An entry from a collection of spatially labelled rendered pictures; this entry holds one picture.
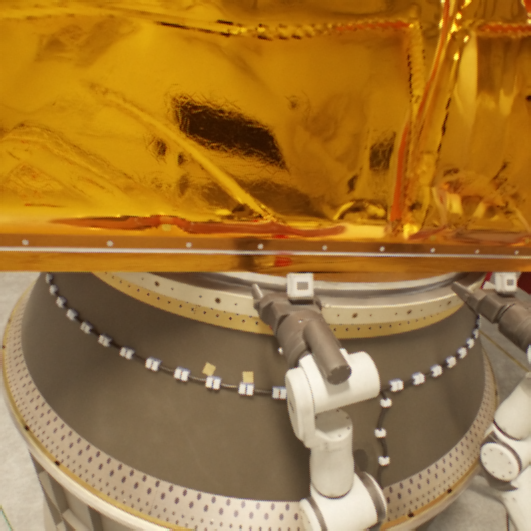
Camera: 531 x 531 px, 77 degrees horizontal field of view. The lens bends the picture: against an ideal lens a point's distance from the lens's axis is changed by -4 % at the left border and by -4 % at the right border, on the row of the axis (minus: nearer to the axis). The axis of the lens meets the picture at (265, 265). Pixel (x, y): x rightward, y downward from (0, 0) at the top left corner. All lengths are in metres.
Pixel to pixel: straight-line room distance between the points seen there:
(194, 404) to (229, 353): 0.16
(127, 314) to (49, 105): 0.54
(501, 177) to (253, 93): 0.62
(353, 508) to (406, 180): 0.64
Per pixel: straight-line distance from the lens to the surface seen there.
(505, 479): 0.95
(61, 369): 1.19
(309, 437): 0.53
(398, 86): 0.77
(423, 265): 1.00
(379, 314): 0.87
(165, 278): 0.83
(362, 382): 0.51
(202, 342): 0.88
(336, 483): 0.63
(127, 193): 0.65
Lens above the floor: 2.13
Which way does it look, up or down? 27 degrees down
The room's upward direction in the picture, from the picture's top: 9 degrees clockwise
